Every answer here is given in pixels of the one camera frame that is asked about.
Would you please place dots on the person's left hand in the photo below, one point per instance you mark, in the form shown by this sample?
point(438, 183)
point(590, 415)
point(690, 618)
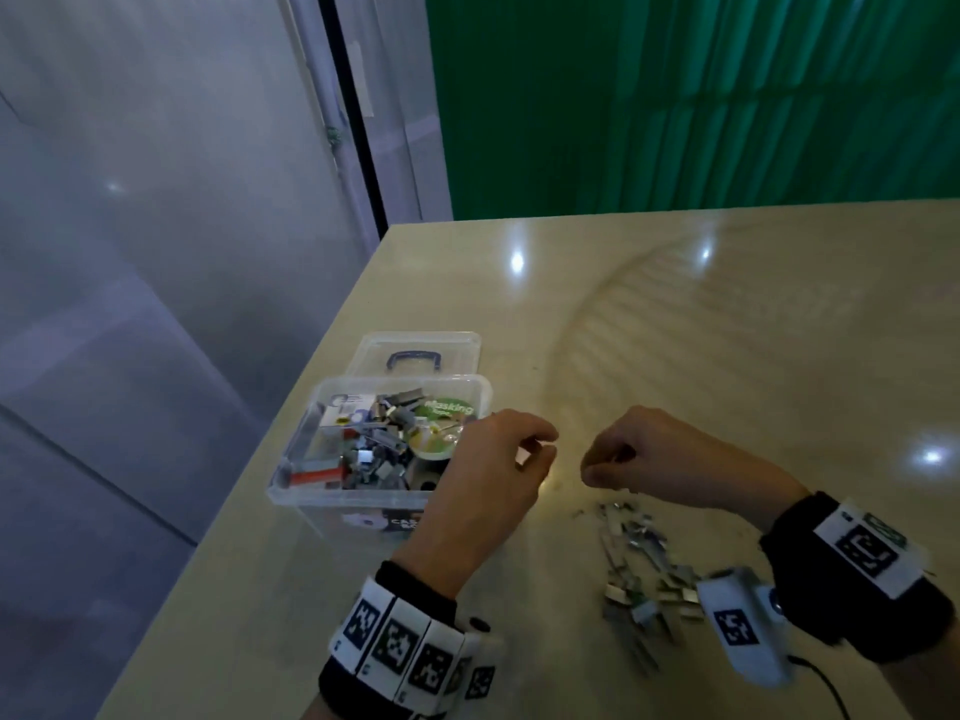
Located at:
point(480, 495)

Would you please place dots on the green curtain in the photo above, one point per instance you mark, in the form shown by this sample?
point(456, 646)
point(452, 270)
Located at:
point(690, 97)

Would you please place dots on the pile of metal staple strips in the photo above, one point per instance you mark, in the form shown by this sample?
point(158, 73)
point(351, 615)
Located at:
point(638, 570)

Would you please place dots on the small white staple box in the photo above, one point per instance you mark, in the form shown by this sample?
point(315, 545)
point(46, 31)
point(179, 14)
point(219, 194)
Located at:
point(345, 405)

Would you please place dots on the black window post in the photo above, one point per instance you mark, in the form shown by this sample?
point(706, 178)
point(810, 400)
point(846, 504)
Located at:
point(353, 105)

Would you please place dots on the transparent box lid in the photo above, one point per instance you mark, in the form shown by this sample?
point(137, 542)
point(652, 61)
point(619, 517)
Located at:
point(450, 349)

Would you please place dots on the person's right forearm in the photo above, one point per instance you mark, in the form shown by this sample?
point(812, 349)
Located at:
point(930, 685)

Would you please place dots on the transparent storage box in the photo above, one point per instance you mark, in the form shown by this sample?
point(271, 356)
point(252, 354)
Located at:
point(300, 487)

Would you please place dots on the person's right hand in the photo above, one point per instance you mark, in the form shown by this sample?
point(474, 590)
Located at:
point(675, 454)

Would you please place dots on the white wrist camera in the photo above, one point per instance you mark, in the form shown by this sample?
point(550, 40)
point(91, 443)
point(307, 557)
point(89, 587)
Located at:
point(743, 622)
point(480, 667)

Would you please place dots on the red stapler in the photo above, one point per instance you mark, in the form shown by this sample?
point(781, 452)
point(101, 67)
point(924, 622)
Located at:
point(312, 475)

